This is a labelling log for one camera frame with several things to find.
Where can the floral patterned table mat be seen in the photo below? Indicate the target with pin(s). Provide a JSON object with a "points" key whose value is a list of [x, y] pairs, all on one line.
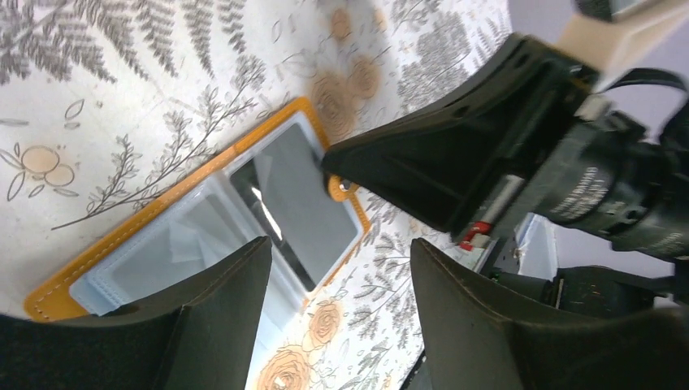
{"points": [[105, 105]]}

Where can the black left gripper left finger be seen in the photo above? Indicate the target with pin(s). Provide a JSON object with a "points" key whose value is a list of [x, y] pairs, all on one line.
{"points": [[197, 334]]}

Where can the dark card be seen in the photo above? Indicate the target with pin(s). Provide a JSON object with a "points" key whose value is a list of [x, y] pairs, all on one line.
{"points": [[284, 188]]}

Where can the yellow leather card holder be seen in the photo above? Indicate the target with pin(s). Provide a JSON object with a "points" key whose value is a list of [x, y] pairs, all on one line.
{"points": [[52, 301]]}

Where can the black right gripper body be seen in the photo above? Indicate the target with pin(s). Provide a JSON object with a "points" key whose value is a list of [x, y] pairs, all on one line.
{"points": [[566, 155]]}

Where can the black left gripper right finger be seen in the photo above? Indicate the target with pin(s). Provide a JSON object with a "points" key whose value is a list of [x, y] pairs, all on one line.
{"points": [[478, 334]]}

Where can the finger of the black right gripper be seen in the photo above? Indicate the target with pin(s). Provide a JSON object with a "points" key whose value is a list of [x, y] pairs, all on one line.
{"points": [[440, 163]]}

